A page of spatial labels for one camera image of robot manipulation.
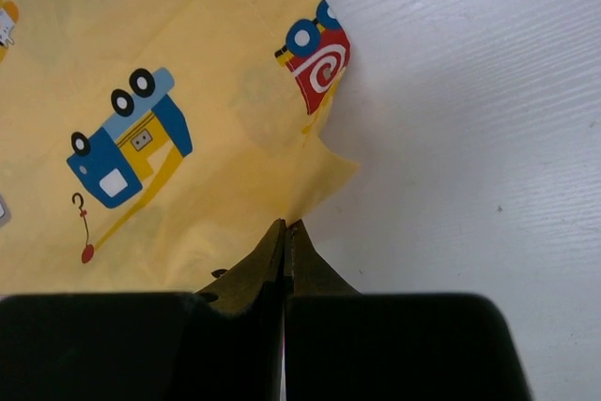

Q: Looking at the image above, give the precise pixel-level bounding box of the yellow vehicle-print cloth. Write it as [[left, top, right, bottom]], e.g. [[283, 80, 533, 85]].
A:
[[1, 0, 357, 295]]

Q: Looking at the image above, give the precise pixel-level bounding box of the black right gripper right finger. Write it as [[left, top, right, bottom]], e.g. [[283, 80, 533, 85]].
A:
[[284, 223, 532, 400]]

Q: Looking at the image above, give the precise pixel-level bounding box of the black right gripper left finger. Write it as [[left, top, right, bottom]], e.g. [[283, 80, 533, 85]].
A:
[[1, 220, 285, 400]]

